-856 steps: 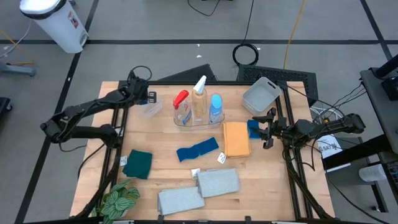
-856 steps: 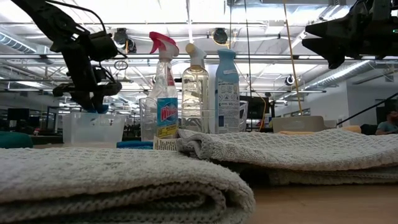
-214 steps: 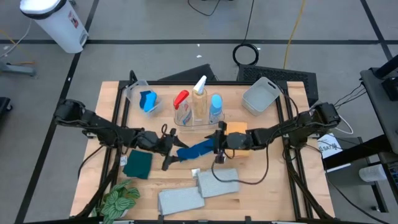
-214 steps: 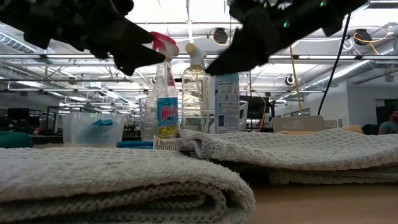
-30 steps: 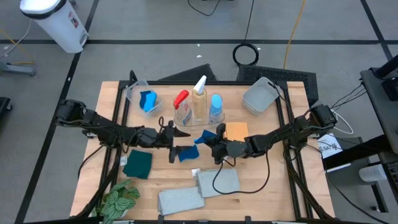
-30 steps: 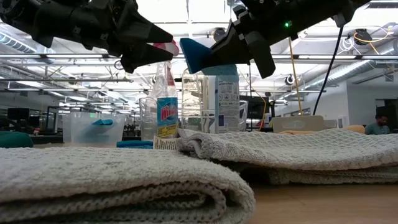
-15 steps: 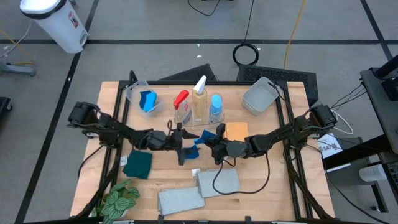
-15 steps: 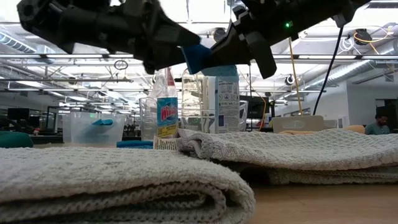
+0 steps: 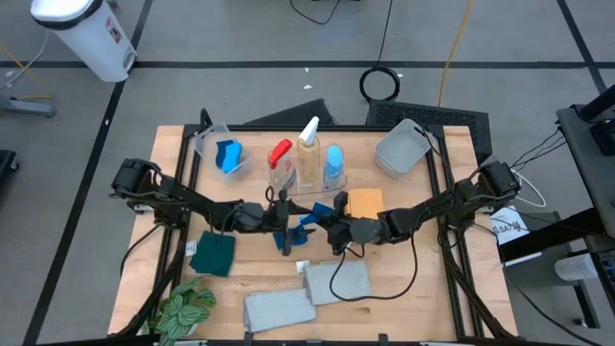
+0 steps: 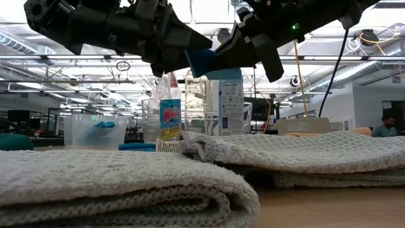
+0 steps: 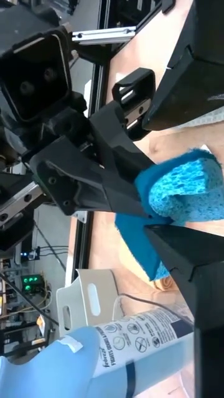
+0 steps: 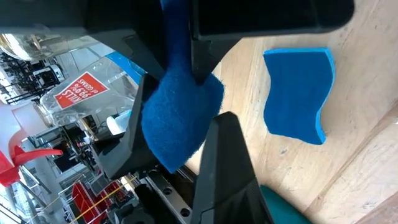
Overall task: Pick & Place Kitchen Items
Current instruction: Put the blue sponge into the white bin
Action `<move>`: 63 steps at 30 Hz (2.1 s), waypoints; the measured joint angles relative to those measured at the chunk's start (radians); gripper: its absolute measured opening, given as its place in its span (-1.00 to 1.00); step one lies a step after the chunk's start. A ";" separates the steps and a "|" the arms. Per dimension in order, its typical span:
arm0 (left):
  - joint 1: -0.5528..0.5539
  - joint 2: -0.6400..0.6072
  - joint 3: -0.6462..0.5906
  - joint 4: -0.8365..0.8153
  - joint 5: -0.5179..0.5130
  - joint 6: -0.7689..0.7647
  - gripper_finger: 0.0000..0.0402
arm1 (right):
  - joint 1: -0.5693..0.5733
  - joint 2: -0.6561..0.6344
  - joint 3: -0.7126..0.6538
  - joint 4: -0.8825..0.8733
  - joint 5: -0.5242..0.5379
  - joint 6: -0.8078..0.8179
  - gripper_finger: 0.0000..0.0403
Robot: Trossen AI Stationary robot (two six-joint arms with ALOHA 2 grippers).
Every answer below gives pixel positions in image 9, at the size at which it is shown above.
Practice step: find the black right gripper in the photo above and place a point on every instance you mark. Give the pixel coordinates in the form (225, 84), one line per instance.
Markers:
(360, 230)

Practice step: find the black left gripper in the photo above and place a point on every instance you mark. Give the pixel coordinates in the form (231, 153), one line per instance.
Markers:
(259, 217)

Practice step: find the orange cloth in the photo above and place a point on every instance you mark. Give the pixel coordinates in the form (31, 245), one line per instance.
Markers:
(367, 202)

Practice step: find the light blue air freshener bottle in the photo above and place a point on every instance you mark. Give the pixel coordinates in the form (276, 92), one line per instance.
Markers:
(334, 163)

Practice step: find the amber spray bottle white trigger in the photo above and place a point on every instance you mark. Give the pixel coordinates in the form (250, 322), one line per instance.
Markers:
(307, 161)

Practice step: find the grey waffle towel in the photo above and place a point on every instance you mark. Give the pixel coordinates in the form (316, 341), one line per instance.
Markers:
(351, 279)
(278, 310)

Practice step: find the red-trigger glass cleaner spray bottle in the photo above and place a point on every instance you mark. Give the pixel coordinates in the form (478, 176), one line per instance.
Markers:
(280, 151)

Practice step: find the dark green cloth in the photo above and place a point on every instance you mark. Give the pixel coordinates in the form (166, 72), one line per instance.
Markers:
(211, 254)

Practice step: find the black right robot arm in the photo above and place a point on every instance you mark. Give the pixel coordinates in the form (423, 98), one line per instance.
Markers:
(432, 209)

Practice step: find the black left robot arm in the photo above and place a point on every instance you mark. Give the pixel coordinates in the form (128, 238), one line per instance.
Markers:
(192, 202)

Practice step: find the clear plastic bin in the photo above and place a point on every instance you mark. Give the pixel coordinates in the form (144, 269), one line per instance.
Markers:
(312, 191)

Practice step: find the black slanted panel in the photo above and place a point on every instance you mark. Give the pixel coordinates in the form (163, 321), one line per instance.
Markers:
(302, 115)

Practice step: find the frosted translucent plastic bin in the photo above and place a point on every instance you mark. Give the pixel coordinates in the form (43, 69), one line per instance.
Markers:
(204, 144)

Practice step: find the black perforated panel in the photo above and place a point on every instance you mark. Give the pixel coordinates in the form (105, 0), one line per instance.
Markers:
(432, 115)

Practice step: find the green potted plant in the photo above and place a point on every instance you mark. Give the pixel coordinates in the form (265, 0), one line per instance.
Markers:
(180, 312)

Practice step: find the white printed paper sheet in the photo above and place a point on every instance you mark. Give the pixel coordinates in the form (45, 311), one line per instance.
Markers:
(509, 228)

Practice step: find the black equipment stand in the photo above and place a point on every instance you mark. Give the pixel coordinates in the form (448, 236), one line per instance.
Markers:
(552, 238)

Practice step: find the white cylindrical roll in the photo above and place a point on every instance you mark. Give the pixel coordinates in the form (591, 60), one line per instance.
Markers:
(576, 267)

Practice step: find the dark grey cart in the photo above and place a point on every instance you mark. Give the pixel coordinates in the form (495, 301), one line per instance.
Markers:
(586, 158)

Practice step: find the white trash can black rim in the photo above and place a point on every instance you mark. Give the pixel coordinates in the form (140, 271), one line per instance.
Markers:
(91, 38)

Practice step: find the black box device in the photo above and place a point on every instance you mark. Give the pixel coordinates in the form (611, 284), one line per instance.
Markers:
(603, 137)

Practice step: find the grey metal floor leg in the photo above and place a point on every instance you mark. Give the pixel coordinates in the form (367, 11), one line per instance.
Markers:
(29, 106)

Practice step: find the black chair part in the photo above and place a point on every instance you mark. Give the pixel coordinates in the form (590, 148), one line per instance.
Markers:
(7, 165)

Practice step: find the black aluminium table frame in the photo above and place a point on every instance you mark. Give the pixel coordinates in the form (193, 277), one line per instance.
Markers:
(307, 128)

